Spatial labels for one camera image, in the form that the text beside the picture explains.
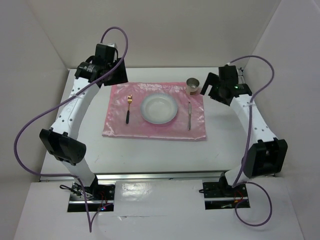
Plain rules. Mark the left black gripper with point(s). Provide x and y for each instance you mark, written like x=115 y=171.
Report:
x=121 y=77

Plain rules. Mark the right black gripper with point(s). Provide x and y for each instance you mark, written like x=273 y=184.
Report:
x=211 y=79

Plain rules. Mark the small metal cup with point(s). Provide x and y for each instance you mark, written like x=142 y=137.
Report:
x=192 y=86

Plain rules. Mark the silver table knife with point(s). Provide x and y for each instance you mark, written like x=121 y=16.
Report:
x=189 y=116

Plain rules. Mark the gold fork dark handle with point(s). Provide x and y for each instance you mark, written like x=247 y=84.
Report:
x=129 y=101

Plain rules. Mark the pink rose satin cloth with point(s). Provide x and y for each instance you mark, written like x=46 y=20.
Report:
x=177 y=129

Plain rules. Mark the white round plate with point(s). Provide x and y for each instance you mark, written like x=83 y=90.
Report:
x=158 y=108

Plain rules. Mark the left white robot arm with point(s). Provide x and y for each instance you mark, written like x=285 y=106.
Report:
x=61 y=139

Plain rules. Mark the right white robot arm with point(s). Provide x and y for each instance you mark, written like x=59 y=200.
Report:
x=264 y=152

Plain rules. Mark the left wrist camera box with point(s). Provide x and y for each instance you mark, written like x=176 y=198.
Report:
x=113 y=45

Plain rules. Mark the aluminium front rail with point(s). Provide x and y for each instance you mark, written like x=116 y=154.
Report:
x=167 y=175

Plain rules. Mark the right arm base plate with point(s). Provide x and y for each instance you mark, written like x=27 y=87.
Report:
x=218 y=196

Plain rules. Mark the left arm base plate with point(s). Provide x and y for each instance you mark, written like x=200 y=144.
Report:
x=103 y=198

